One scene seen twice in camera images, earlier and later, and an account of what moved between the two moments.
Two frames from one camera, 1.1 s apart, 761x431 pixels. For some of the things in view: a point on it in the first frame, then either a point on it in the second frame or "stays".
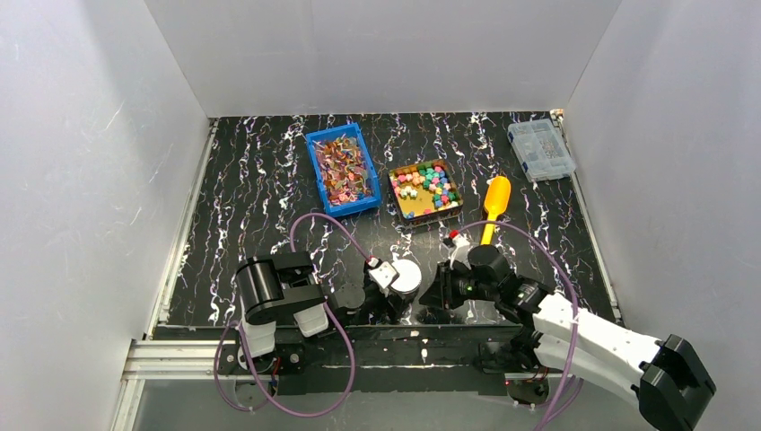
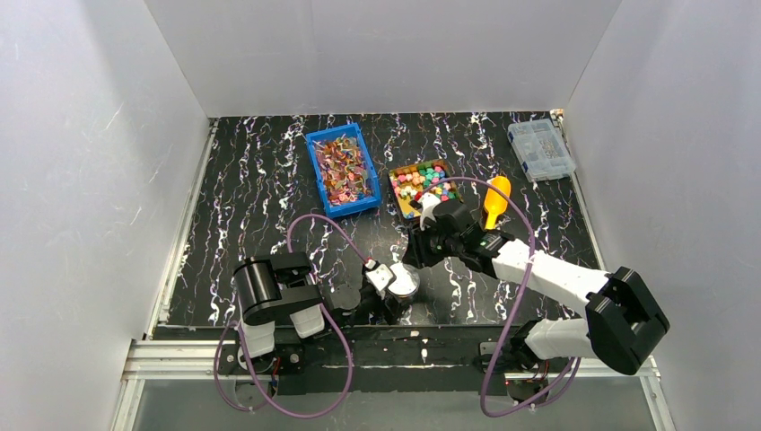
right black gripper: (448, 288) → (429, 239)
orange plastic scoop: (496, 200) stays
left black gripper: (373, 303) stays
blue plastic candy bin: (345, 170) stays
